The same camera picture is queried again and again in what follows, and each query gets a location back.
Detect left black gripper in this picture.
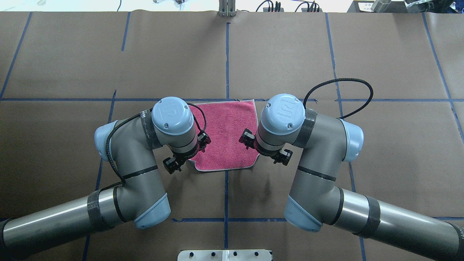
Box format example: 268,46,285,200
163,132,211,174

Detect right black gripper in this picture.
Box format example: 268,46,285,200
239,129,293,166

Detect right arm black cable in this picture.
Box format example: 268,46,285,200
303,78,374,120

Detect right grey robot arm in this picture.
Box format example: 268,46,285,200
239,94,463,261

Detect metal mounting plate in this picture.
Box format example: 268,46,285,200
177,249,274,261

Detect brown paper table cover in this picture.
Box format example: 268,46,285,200
1,10,463,261

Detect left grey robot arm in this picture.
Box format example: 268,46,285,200
1,96,211,261

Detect pink and grey towel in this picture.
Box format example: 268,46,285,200
190,100,258,172

